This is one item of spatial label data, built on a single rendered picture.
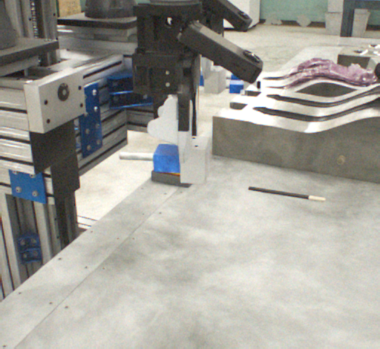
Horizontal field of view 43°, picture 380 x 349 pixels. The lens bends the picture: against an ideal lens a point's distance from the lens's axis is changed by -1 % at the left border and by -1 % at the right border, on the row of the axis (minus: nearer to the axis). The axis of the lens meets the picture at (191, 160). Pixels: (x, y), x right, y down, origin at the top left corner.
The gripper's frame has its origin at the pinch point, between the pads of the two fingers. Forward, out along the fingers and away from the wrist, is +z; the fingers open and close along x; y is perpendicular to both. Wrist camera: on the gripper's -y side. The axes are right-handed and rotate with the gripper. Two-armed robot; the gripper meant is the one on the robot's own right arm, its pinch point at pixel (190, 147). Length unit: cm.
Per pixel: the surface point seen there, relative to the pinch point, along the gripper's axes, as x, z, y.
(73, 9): -790, 77, 326
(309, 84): -62, 6, -22
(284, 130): -28.5, 7.1, -14.7
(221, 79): -45.2, 1.7, -0.5
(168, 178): -17.4, 13.9, 6.8
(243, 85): -66, 9, -5
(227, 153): -31.7, 14.2, -3.3
